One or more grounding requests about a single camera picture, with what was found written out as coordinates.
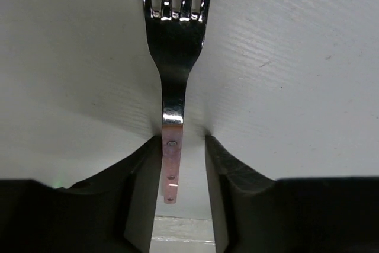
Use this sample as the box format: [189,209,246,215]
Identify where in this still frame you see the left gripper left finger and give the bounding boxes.
[1,136,162,252]

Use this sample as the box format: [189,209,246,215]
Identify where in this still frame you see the pink handled fork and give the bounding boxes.
[142,0,210,204]

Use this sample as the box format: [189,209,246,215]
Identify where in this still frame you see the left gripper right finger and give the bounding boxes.
[205,135,378,252]

